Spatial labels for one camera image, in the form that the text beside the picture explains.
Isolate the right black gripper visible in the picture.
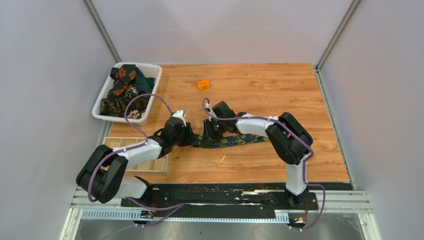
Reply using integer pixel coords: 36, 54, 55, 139
200, 119, 227, 146

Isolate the navy yellow floral tie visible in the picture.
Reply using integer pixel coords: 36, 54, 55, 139
192, 134, 270, 149

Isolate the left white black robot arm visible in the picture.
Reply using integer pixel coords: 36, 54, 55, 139
75, 116, 195, 207

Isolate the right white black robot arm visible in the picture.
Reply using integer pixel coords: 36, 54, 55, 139
200, 97, 313, 209

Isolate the wooden compartment tray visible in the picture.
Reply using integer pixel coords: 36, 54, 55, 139
103, 136, 172, 176

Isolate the orange cube toy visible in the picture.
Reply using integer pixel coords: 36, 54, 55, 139
196, 79, 211, 91

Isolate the dark pink floral tie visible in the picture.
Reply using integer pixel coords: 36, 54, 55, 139
126, 109, 142, 119

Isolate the dark brown patterned tie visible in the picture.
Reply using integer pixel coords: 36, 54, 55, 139
99, 91, 150, 118

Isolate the green orange floral tie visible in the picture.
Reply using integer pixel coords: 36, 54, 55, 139
107, 64, 155, 99

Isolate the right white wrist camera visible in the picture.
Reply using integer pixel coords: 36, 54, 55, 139
204, 103, 216, 118

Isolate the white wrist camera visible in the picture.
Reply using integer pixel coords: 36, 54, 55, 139
204, 103, 216, 118
172, 109, 186, 121

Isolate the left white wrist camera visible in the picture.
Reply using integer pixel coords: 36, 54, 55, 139
172, 109, 186, 121

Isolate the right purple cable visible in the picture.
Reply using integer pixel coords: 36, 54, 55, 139
202, 97, 326, 232

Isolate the purple cable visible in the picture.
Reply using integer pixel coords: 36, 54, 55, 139
202, 97, 326, 232
86, 93, 185, 228

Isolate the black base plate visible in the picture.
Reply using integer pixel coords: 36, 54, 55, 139
115, 183, 319, 220

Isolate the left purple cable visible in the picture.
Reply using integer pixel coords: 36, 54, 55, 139
86, 93, 185, 228

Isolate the aluminium rail frame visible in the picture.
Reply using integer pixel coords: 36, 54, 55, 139
60, 183, 381, 240

